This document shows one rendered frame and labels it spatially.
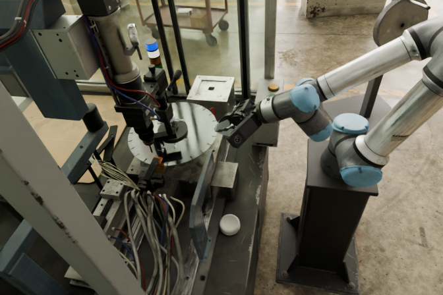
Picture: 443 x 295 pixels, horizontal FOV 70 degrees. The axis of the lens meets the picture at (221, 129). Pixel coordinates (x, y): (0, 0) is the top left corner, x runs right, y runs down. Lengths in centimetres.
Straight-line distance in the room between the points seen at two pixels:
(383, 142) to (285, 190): 121
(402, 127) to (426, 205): 135
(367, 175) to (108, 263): 82
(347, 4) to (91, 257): 403
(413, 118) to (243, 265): 65
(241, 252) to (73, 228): 80
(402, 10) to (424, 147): 98
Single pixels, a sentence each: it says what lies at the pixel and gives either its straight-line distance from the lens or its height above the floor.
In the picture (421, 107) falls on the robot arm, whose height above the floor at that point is 118.
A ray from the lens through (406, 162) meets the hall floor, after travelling 248.
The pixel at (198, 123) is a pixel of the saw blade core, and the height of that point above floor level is 95.
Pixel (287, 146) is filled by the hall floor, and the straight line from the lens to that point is 238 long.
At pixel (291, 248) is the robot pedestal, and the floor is 1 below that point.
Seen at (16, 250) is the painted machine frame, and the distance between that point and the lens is 95.
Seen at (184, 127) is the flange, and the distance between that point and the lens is 116.
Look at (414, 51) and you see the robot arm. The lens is 101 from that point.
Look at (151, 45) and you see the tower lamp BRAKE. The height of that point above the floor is 115.
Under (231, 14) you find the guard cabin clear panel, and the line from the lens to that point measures 137.
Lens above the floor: 174
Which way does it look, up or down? 43 degrees down
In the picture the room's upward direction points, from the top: 7 degrees counter-clockwise
